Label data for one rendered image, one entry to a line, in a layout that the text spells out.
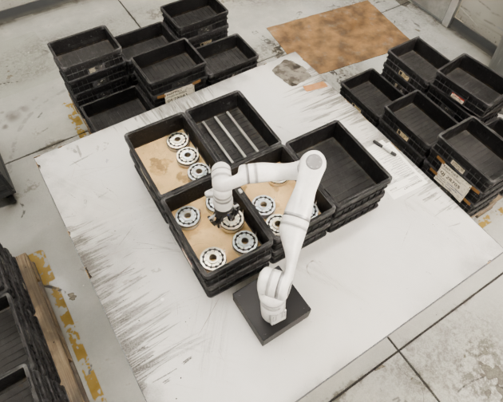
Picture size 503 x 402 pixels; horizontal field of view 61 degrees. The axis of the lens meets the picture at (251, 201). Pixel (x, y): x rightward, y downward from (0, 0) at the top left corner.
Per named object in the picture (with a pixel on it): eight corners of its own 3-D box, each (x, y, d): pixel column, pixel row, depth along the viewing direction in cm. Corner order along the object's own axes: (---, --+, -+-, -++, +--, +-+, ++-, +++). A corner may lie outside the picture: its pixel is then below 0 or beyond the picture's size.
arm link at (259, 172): (247, 165, 154) (247, 158, 146) (320, 156, 155) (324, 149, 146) (250, 190, 152) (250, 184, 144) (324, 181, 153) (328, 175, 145)
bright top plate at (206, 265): (231, 261, 167) (231, 260, 166) (209, 275, 163) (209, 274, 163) (216, 242, 171) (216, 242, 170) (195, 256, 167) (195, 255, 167)
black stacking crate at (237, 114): (280, 159, 201) (283, 143, 191) (225, 185, 192) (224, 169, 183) (239, 107, 219) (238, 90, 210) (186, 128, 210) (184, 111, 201)
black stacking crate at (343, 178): (386, 194, 191) (393, 179, 182) (332, 222, 183) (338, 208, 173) (332, 136, 210) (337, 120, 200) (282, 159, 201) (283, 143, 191)
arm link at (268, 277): (253, 285, 135) (255, 304, 149) (282, 295, 133) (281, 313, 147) (263, 260, 140) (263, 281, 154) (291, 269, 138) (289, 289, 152)
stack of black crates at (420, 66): (440, 104, 319) (460, 67, 290) (411, 120, 309) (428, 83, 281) (402, 73, 337) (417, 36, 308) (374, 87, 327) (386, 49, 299)
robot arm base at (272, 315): (289, 316, 163) (291, 301, 148) (267, 327, 161) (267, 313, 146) (277, 295, 167) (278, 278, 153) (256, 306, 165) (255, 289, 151)
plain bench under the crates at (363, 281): (443, 305, 248) (506, 250, 190) (200, 482, 198) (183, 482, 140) (284, 129, 321) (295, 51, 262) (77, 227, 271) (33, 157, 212)
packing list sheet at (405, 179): (430, 181, 210) (431, 180, 209) (395, 202, 202) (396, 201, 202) (385, 138, 225) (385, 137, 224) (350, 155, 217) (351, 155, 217)
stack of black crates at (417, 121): (442, 162, 288) (465, 128, 260) (409, 181, 279) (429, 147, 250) (401, 125, 306) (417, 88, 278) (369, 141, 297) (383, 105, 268)
